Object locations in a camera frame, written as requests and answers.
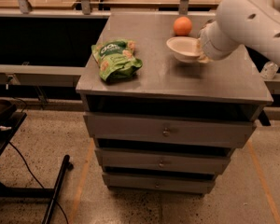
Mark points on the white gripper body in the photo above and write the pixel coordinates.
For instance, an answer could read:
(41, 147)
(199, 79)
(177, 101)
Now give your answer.
(205, 44)

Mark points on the white paper bowl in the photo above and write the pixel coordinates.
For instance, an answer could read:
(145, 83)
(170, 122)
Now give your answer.
(185, 48)

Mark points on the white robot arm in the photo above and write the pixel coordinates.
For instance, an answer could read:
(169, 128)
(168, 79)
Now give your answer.
(253, 23)

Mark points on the green rice chip bag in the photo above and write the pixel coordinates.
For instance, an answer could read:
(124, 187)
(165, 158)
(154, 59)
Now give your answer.
(115, 59)

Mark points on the orange fruit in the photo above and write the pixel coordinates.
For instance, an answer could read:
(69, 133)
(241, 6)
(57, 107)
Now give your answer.
(182, 26)

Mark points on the grey drawer cabinet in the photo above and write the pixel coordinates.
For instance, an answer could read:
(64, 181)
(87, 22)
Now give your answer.
(174, 126)

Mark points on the black metal stand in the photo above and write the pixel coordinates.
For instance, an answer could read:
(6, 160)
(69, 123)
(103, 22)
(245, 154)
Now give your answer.
(33, 164)

